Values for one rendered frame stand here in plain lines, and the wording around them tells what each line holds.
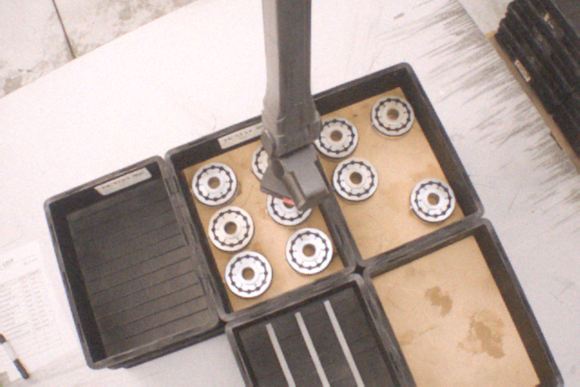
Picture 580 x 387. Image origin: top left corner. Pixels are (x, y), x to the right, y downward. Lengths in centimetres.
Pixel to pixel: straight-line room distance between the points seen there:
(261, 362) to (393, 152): 57
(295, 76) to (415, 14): 101
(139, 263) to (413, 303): 62
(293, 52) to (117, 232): 80
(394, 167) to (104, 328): 76
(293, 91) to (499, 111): 95
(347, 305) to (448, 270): 24
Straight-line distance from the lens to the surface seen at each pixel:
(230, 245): 130
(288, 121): 81
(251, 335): 130
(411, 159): 138
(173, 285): 134
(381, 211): 134
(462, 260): 134
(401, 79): 142
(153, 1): 270
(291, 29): 69
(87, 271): 141
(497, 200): 154
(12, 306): 162
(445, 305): 132
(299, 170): 88
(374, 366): 129
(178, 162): 135
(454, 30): 172
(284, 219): 130
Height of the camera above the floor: 212
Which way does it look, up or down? 71 degrees down
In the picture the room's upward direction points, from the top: 8 degrees counter-clockwise
